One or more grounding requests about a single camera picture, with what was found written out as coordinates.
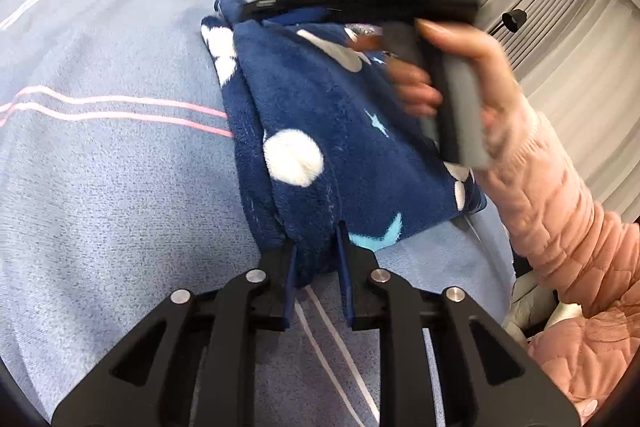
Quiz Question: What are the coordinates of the person's right forearm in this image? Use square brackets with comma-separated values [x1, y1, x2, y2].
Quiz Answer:
[475, 102, 640, 323]

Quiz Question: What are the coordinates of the white cloth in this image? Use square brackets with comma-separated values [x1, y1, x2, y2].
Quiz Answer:
[502, 277, 581, 343]

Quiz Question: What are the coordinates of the blue fleece star-print baby jacket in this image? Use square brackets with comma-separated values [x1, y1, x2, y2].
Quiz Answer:
[200, 0, 488, 288]

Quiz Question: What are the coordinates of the person's right hand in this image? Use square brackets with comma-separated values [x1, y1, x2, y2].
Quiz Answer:
[387, 18, 531, 158]

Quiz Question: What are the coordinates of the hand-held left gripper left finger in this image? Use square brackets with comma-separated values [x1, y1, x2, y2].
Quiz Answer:
[52, 239, 301, 427]

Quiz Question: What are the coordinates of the blue plaid bed sheet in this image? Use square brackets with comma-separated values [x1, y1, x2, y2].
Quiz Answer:
[0, 0, 518, 427]

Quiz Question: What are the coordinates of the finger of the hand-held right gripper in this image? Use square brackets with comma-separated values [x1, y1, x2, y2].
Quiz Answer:
[240, 0, 346, 28]

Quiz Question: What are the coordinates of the person's pink quilted jacket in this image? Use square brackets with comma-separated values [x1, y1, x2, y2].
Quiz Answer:
[525, 287, 640, 418]

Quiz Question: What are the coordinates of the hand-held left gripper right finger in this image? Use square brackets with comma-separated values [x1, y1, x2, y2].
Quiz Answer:
[336, 222, 581, 427]

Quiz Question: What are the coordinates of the beige pleated curtain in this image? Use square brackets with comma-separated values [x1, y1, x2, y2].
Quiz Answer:
[467, 0, 640, 223]

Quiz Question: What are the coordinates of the black stand lamp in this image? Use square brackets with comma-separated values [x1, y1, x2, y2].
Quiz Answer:
[500, 9, 528, 32]

